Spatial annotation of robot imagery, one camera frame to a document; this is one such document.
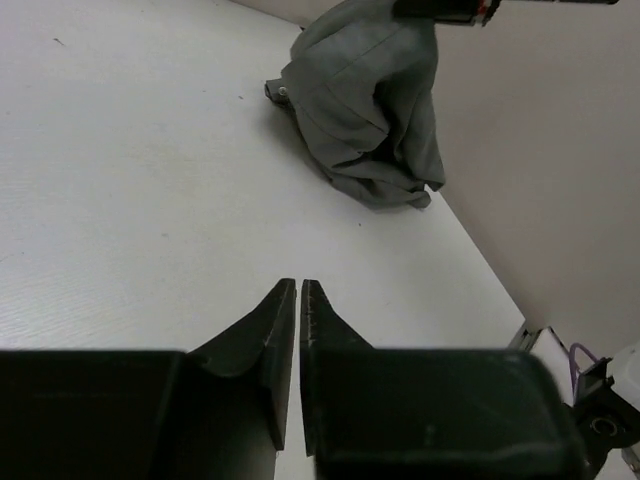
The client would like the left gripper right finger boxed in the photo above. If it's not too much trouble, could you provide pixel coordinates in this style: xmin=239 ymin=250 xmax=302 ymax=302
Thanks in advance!
xmin=299 ymin=279 xmax=373 ymax=457

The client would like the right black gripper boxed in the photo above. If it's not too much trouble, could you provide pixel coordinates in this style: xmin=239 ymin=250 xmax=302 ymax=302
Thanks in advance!
xmin=392 ymin=0 xmax=621 ymax=29

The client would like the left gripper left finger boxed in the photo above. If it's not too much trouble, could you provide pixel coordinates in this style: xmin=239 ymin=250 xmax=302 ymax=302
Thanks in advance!
xmin=188 ymin=278 xmax=295 ymax=450

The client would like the grey pleated skirt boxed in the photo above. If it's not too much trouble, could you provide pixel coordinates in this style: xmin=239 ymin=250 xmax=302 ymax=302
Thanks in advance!
xmin=265 ymin=1 xmax=446 ymax=209

